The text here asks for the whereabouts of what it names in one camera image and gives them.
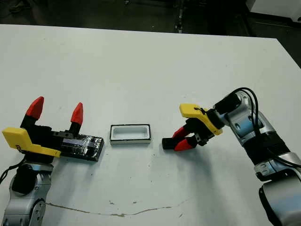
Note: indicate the black camera box lid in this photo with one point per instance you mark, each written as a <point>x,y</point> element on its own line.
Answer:
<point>87,147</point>

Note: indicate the small black camera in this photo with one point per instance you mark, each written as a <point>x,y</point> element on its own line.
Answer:
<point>168,144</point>

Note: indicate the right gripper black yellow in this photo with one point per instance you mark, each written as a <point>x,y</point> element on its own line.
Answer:
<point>204,120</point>

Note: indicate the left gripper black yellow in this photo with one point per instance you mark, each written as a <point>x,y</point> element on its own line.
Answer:
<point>30,143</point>

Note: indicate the dark shoe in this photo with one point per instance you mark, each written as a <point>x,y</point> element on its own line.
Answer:
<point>18,4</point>

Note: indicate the white camera box base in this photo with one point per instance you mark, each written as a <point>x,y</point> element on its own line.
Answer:
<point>129,142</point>

